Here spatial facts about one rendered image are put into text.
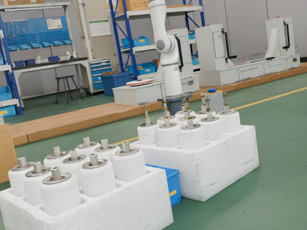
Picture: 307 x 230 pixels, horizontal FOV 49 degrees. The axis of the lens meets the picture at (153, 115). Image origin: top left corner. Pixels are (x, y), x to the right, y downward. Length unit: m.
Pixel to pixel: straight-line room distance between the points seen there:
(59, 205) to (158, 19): 1.17
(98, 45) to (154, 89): 4.37
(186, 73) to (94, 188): 2.95
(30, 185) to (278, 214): 0.73
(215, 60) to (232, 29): 4.36
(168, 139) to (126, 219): 0.42
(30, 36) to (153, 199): 6.31
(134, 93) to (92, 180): 2.51
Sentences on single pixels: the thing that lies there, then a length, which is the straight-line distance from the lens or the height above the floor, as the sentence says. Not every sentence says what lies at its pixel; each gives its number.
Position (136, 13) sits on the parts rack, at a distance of 6.52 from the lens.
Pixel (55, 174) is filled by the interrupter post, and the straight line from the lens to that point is 0.92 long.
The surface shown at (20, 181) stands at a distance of 1.11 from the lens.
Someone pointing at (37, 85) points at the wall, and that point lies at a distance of 9.53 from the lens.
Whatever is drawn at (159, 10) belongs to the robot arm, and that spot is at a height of 0.76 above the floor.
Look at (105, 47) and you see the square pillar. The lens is 7.77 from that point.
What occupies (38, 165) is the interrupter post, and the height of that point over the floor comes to 0.27.
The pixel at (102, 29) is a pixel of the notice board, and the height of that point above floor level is 1.34.
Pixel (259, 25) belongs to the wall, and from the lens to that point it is 7.85.
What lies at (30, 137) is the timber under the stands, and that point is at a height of 0.04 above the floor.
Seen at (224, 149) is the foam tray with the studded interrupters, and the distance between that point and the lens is 1.29.
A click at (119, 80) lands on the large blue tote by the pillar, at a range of 5.84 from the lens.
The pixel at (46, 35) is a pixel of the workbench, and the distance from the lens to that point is 7.22.
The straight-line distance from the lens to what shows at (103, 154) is 1.09.
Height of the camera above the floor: 0.52
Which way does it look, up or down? 9 degrees down
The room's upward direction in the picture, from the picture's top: 9 degrees counter-clockwise
